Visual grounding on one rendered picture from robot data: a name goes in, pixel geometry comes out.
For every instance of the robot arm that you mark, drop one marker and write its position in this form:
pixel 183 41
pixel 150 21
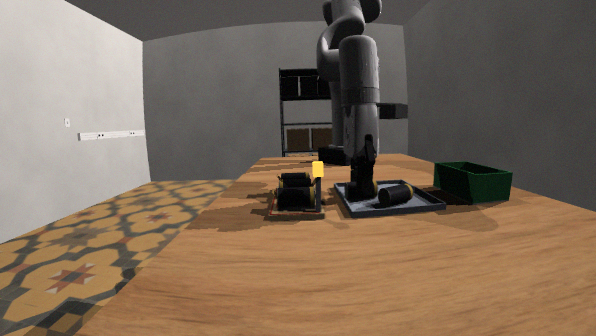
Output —
pixel 351 68

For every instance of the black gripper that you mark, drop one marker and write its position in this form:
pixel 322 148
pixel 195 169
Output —
pixel 361 134

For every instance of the black battery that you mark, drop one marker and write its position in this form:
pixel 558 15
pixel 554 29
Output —
pixel 302 175
pixel 395 194
pixel 350 191
pixel 295 196
pixel 288 183

